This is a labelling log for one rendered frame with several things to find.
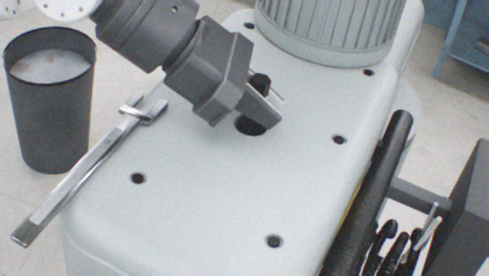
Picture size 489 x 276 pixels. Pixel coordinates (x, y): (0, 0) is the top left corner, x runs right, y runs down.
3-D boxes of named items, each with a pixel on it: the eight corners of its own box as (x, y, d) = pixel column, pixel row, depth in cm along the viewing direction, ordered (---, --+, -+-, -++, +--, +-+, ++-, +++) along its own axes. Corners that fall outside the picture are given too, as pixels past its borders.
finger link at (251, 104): (266, 128, 68) (221, 95, 65) (286, 112, 66) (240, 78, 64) (265, 138, 66) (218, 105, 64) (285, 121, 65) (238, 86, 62)
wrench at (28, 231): (35, 255, 51) (33, 250, 51) (2, 235, 52) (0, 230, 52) (168, 106, 69) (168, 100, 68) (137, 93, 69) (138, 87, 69)
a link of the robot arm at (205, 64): (212, 75, 73) (131, 17, 69) (266, 24, 67) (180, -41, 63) (192, 148, 63) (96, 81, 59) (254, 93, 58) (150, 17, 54)
